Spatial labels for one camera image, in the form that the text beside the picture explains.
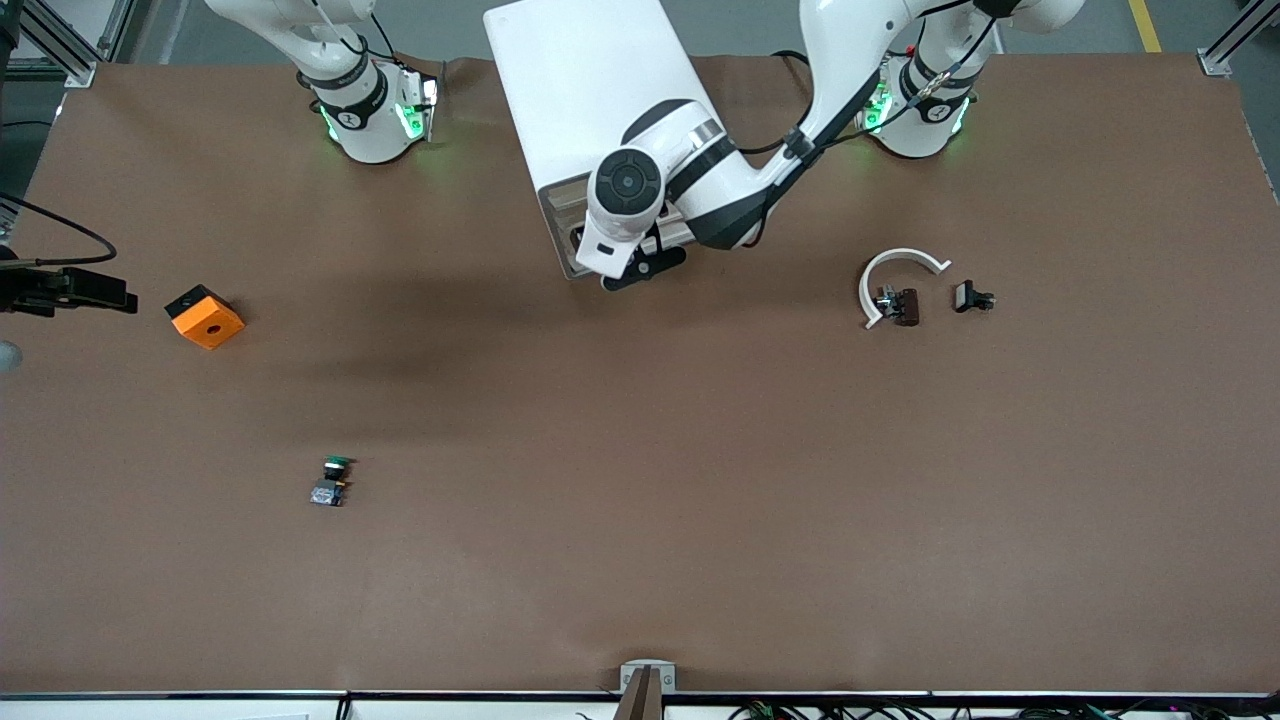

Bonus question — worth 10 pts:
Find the orange and black button box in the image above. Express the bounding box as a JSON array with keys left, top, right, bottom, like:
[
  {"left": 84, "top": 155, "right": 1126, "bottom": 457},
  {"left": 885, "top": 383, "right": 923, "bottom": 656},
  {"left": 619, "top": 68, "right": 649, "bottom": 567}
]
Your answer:
[{"left": 164, "top": 284, "right": 247, "bottom": 351}]

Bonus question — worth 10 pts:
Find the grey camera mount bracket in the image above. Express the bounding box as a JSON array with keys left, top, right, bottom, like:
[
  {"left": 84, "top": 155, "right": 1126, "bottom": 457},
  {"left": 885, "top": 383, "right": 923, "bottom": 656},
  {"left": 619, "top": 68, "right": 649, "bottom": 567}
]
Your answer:
[{"left": 615, "top": 660, "right": 678, "bottom": 720}]

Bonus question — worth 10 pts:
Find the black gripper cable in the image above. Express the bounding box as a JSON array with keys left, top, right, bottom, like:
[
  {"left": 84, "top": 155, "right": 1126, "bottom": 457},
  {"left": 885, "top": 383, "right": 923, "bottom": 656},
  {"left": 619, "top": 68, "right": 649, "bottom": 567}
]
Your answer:
[
  {"left": 735, "top": 10, "right": 1001, "bottom": 159},
  {"left": 0, "top": 190, "right": 119, "bottom": 267}
]

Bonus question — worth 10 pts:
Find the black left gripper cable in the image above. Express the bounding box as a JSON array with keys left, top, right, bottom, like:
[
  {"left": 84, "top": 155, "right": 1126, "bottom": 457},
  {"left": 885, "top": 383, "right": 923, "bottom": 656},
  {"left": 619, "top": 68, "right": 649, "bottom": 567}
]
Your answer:
[{"left": 735, "top": 10, "right": 1001, "bottom": 159}]

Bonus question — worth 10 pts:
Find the white table edge rail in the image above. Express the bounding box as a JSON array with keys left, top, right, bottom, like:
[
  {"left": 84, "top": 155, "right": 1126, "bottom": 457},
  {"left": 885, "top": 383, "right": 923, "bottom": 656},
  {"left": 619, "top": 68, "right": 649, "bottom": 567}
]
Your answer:
[{"left": 0, "top": 690, "right": 1280, "bottom": 720}]

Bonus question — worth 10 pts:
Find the dark brown small component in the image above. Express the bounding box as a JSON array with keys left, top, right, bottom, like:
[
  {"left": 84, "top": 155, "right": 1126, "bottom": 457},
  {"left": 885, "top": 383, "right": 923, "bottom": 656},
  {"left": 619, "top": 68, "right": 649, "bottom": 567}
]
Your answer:
[{"left": 873, "top": 285, "right": 921, "bottom": 327}]

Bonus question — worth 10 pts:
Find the aluminium frame post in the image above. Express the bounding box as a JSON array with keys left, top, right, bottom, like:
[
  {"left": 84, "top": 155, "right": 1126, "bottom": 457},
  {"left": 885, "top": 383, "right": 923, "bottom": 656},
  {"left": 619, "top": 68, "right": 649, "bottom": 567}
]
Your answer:
[
  {"left": 1195, "top": 0, "right": 1263, "bottom": 78},
  {"left": 0, "top": 0, "right": 136, "bottom": 89}
]

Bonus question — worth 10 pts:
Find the green push button switch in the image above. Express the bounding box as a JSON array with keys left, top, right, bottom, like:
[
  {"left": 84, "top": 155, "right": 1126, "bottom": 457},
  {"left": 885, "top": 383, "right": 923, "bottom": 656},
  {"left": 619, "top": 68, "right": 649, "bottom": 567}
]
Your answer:
[{"left": 308, "top": 455, "right": 354, "bottom": 508}]

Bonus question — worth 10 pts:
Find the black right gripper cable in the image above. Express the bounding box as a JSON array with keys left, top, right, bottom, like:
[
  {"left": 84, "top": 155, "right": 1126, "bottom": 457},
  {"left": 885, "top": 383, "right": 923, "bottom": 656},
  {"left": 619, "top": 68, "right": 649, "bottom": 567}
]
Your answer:
[{"left": 0, "top": 190, "right": 119, "bottom": 267}]

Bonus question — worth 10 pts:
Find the white curved plastic ring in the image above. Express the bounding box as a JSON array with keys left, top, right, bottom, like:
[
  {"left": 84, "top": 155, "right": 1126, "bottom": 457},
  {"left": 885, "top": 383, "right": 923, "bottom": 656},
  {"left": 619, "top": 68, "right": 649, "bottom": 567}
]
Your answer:
[{"left": 858, "top": 247, "right": 953, "bottom": 331}]

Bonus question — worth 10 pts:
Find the black cable bundle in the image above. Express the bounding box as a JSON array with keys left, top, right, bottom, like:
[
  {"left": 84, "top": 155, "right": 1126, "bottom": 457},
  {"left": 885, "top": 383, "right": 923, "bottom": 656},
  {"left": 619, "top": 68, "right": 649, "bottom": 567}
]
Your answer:
[{"left": 725, "top": 700, "right": 1136, "bottom": 720}]

